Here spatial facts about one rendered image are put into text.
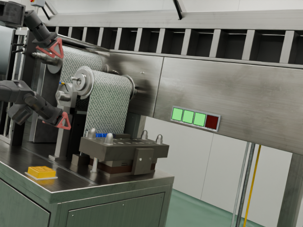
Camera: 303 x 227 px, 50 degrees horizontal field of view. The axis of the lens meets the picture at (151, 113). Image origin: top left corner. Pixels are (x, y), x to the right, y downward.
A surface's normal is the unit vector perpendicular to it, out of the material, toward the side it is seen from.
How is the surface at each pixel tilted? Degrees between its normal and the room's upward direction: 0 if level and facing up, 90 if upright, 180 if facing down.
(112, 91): 90
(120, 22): 90
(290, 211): 90
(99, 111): 90
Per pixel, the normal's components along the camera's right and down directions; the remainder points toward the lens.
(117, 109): 0.75, 0.18
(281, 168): -0.64, -0.07
